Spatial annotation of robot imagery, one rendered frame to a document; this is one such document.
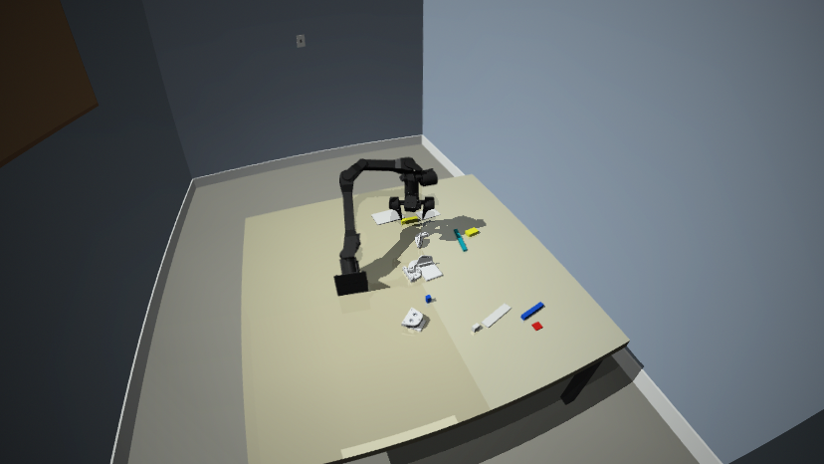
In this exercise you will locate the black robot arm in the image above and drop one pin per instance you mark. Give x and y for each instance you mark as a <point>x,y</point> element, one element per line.
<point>411,178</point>

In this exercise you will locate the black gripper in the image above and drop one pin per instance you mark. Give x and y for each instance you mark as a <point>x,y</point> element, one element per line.
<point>394,203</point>

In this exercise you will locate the teal rectangular bar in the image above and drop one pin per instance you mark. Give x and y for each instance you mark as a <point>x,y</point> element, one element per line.
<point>460,239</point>

